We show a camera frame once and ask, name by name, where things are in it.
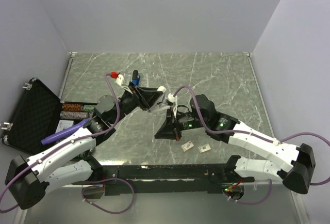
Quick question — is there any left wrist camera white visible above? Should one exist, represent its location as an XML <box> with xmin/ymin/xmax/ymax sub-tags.
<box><xmin>110</xmin><ymin>71</ymin><xmax>132</xmax><ymax>91</ymax></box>

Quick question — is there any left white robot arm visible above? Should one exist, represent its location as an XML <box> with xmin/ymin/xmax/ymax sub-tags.
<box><xmin>4</xmin><ymin>84</ymin><xmax>166</xmax><ymax>210</ymax></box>

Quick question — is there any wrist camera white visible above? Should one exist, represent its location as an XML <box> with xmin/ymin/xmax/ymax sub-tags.
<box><xmin>110</xmin><ymin>71</ymin><xmax>132</xmax><ymax>91</ymax></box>
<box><xmin>168</xmin><ymin>93</ymin><xmax>178</xmax><ymax>116</ymax></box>

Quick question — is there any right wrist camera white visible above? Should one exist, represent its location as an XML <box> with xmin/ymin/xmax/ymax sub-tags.
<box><xmin>168</xmin><ymin>93</ymin><xmax>178</xmax><ymax>116</ymax></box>

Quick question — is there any black foam-lined case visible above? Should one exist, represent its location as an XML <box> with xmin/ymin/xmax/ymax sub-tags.
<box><xmin>1</xmin><ymin>77</ymin><xmax>104</xmax><ymax>157</ymax></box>

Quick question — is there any small white staple box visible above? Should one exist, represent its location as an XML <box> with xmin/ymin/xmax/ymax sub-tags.
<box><xmin>198</xmin><ymin>144</ymin><xmax>211</xmax><ymax>153</ymax></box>

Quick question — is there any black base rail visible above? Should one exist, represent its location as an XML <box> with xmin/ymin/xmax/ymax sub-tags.
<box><xmin>76</xmin><ymin>164</ymin><xmax>255</xmax><ymax>196</ymax></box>

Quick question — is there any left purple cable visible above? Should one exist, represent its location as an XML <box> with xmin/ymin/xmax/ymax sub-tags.
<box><xmin>0</xmin><ymin>73</ymin><xmax>121</xmax><ymax>213</ymax></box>

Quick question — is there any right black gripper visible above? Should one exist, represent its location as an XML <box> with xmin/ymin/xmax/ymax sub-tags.
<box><xmin>155</xmin><ymin>106</ymin><xmax>208</xmax><ymax>141</ymax></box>

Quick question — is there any staple box with red mark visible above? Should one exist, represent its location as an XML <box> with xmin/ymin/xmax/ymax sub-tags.
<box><xmin>181</xmin><ymin>141</ymin><xmax>194</xmax><ymax>152</ymax></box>

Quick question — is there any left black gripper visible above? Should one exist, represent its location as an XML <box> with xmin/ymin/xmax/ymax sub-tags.
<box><xmin>110</xmin><ymin>81</ymin><xmax>162</xmax><ymax>124</ymax></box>

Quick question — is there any purple pen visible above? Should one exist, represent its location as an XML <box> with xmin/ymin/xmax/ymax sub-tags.
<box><xmin>41</xmin><ymin>119</ymin><xmax>89</xmax><ymax>145</ymax></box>

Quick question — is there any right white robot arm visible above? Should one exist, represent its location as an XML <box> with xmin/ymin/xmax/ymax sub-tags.
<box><xmin>155</xmin><ymin>94</ymin><xmax>316</xmax><ymax>194</ymax></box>

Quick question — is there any blue black stapler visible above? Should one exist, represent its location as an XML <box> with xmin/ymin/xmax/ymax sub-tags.
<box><xmin>131</xmin><ymin>70</ymin><xmax>140</xmax><ymax>86</ymax></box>

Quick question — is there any orange patterned tape roll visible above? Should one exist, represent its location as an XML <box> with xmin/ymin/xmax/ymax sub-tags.
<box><xmin>61</xmin><ymin>103</ymin><xmax>84</xmax><ymax>112</ymax></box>

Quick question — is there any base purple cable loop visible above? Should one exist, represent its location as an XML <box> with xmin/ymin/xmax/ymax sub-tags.
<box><xmin>81</xmin><ymin>177</ymin><xmax>135</xmax><ymax>213</ymax></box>

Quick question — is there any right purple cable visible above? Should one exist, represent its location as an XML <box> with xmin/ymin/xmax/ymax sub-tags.
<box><xmin>173</xmin><ymin>85</ymin><xmax>330</xmax><ymax>185</ymax></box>

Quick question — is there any white stapler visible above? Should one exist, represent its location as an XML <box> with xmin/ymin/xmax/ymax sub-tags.
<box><xmin>148</xmin><ymin>86</ymin><xmax>171</xmax><ymax>114</ymax></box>

